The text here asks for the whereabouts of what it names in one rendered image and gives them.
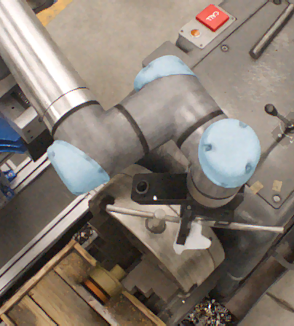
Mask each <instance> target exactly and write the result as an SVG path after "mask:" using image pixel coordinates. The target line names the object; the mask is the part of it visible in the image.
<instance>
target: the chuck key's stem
mask: <svg viewBox="0 0 294 326"><path fill-rule="evenodd" d="M165 217H166V213H165V211H164V210H162V209H158V210H155V212H154V214H153V219H151V226H152V227H157V228H159V227H160V226H161V225H162V223H163V221H164V219H165Z"/></svg>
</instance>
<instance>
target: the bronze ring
mask: <svg viewBox="0 0 294 326"><path fill-rule="evenodd" d="M95 265H96V266H95V267H93V268H92V269H91V270H90V271H89V272H88V273H87V275H88V277H87V278H85V279H83V280H82V282H81V283H80V285H81V286H82V287H83V288H84V289H85V290H86V291H87V292H88V293H89V294H90V295H91V296H92V297H93V298H94V299H95V300H96V301H97V302H98V303H99V304H100V305H101V306H105V305H106V304H107V303H108V302H109V300H110V299H111V298H112V299H113V300H114V299H115V298H116V297H117V296H118V295H119V294H121V293H122V292H125V291H126V288H125V287H124V286H123V284H122V283H120V281H122V280H123V279H124V278H125V277H126V276H127V272H126V271H125V270H124V269H123V268H122V267H121V266H120V265H119V264H118V263H117V264H116V265H115V266H114V267H113V268H112V269H111V270H110V271H108V270H107V269H106V268H105V267H103V266H102V265H101V264H100V263H98V262H96V263H95Z"/></svg>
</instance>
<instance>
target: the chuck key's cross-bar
mask: <svg viewBox="0 0 294 326"><path fill-rule="evenodd" d="M106 211H108V212H116V213H121V214H125V215H133V216H138V217H143V218H150V219H153V214H154V213H153V212H146V211H141V210H132V209H128V208H123V207H119V206H115V205H110V204H107V205H106ZM181 219H182V218H180V217H175V216H171V215H166V217H165V219H164V221H168V222H173V223H180V220H181ZM192 222H197V223H199V224H200V225H201V226H206V227H213V228H214V227H220V228H226V227H222V226H214V222H216V220H197V219H195V220H192ZM227 228H232V229H238V230H244V231H245V230H251V231H262V232H267V231H268V232H274V233H281V234H282V233H283V231H284V227H280V226H262V225H255V224H249V223H246V224H243V223H231V224H230V225H229V226H228V227H227Z"/></svg>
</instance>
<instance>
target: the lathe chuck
mask: <svg viewBox="0 0 294 326"><path fill-rule="evenodd" d="M132 180H133V178H131V177H129V176H127V175H123V174H117V175H115V176H113V177H112V179H110V180H109V182H107V184H105V185H104V186H102V187H101V188H100V189H99V191H98V192H97V193H96V194H95V195H94V196H93V197H92V198H91V199H89V200H88V207H89V209H90V212H91V213H92V214H93V217H95V216H96V215H97V214H99V212H100V211H101V210H102V209H101V208H100V206H98V205H99V204H100V203H101V202H102V201H101V200H102V199H103V198H104V197H107V196H109V197H111V198H112V199H114V201H115V203H114V204H113V205H115V206H119V207H123V208H128V209H132V210H141V211H146V212H155V210H158V209H162V210H164V211H165V213H166V215H171V216H175V217H180V216H179V215H178V214H177V213H176V212H175V211H173V210H172V209H171V208H170V206H169V205H167V204H138V203H136V202H134V201H132V200H131V192H132ZM106 212H107V213H108V214H109V215H110V216H111V218H112V219H113V221H114V222H115V224H116V225H118V226H119V228H120V229H121V230H122V231H123V233H124V234H125V235H126V237H127V238H128V240H129V241H130V242H131V244H132V245H134V246H135V247H137V248H138V249H139V251H141V252H142V253H143V255H141V256H140V257H139V258H138V259H137V260H135V262H136V263H137V264H139V263H140V262H141V261H143V259H144V258H145V259H146V260H147V259H148V261H149V262H151V263H152V264H153V265H154V266H155V267H157V268H158V270H160V271H161V272H162V273H163V274H164V275H165V276H166V277H167V278H169V279H170V280H172V281H173V282H174V283H175V284H176V285H177V286H179V287H180V289H181V290H182V291H184V292H188V290H189V289H190V288H191V287H192V286H193V285H194V286H195V287H194V288H193V289H191V290H190V292H188V293H187V294H186V295H184V294H183V292H181V291H180V292H179V293H178V294H177V296H179V297H181V298H187V297H189V296H190V294H192V293H193V291H194V290H195V289H197V288H198V286H200V285H201V283H203V281H205V280H206V278H208V277H209V275H210V274H211V273H212V272H213V271H214V269H215V266H214V263H213V261H214V260H213V259H212V256H211V255H210V254H209V252H208V250H207V248H206V249H184V250H182V253H181V254H180V255H179V254H176V251H175V249H174V247H173V244H174V241H175V235H176V233H177V230H178V227H179V223H173V222H168V221H164V227H163V229H162V230H161V231H157V232H154V231H151V230H150V229H149V228H148V226H147V222H148V219H149V218H143V217H138V216H133V215H125V214H121V213H116V212H108V211H106Z"/></svg>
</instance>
